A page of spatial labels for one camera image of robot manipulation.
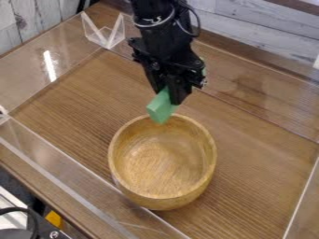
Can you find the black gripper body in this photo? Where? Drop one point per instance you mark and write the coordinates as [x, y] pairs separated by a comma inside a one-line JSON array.
[[165, 44]]

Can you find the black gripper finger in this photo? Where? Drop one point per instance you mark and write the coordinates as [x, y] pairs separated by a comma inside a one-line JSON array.
[[156, 75], [178, 89]]

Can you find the green rectangular block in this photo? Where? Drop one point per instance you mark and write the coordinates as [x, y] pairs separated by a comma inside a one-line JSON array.
[[160, 109]]

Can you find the brown wooden bowl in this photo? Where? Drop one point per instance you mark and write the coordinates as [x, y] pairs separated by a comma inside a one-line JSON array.
[[161, 163]]

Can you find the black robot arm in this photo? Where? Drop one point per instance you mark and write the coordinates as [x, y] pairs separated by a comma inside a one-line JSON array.
[[150, 9]]

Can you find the yellow and black device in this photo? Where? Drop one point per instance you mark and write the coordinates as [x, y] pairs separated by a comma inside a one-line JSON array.
[[48, 231]]

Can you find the clear acrylic corner bracket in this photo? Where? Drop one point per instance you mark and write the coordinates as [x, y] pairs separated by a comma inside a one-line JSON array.
[[105, 37]]

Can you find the clear acrylic front wall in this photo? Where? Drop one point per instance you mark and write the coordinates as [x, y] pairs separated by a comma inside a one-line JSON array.
[[85, 200]]

